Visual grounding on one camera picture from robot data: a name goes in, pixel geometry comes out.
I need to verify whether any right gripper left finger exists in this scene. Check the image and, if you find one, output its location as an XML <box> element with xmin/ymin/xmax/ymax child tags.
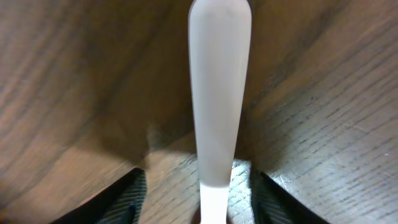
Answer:
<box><xmin>52</xmin><ymin>168</ymin><xmax>147</xmax><ymax>224</ymax></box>

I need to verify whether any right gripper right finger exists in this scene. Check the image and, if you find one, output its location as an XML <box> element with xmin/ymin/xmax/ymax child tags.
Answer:
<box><xmin>249</xmin><ymin>170</ymin><xmax>328</xmax><ymax>224</ymax></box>

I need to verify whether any pink-white plastic fork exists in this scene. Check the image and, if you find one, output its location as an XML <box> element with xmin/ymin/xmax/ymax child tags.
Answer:
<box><xmin>188</xmin><ymin>0</ymin><xmax>252</xmax><ymax>224</ymax></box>

